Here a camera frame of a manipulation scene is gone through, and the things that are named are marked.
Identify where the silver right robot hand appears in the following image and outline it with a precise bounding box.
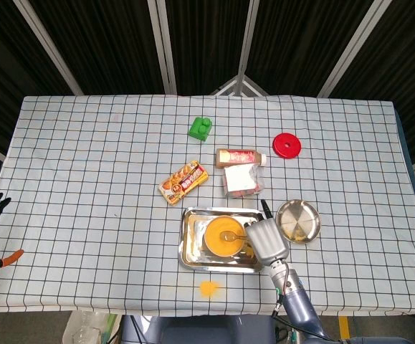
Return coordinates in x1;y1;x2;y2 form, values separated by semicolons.
243;199;290;268

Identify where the blue table side panel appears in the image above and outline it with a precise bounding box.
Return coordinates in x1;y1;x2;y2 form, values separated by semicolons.
393;103;415;318

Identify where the brown drink bottle red label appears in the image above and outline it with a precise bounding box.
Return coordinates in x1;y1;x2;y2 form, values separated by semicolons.
215;148;268;169

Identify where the yellow-orange powder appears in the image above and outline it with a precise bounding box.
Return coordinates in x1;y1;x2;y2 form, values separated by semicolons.
205;218;246;254

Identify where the rectangular steel tray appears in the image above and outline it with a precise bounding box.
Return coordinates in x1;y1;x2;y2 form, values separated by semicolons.
178;206;267;274

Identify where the clear plastic spoon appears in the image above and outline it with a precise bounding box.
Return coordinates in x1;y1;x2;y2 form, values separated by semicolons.
219;230;251;243

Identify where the green toy building brick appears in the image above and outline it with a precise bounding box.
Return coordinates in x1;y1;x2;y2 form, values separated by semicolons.
187;116;214;143

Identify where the dark blue robot torso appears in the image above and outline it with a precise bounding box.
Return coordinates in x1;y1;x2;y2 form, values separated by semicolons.
120;315;276;344

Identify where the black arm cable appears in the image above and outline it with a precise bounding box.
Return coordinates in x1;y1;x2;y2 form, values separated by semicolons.
271;263;291;317

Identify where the yellow snack packet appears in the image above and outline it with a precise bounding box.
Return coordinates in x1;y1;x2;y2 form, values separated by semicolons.
158;160;209;206

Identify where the white black checked tablecloth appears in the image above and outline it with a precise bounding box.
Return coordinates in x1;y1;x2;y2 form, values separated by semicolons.
0;95;415;318

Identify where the white bowl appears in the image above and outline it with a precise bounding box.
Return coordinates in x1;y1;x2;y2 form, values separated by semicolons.
203;216;247;257

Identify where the clear plastic bag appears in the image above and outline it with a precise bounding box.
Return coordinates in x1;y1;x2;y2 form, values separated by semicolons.
62;310;122;344

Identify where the clear box with red sachets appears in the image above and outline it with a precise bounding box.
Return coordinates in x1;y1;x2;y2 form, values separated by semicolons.
222;163;267;199

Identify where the red round plastic lid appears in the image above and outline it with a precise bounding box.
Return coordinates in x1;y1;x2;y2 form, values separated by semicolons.
272;132;303;159

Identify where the orange powder pile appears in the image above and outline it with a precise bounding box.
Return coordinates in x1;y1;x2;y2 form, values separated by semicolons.
199;280;221;298

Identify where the white metal frame stand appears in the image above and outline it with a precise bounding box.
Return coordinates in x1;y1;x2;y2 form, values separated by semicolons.
210;75;269;97

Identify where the round steel plate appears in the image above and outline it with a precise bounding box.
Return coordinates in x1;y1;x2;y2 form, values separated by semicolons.
275;199;322;244

